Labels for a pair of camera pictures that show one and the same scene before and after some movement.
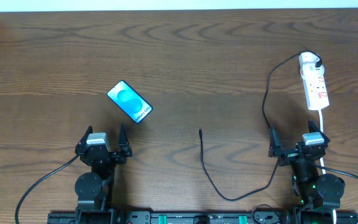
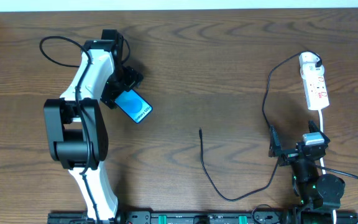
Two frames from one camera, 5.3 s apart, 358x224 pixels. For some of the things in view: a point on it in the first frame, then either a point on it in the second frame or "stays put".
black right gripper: (295, 155) stays put
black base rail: (204, 217) stays put
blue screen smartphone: (135, 106) stays put
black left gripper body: (102, 154) -> (112, 98)
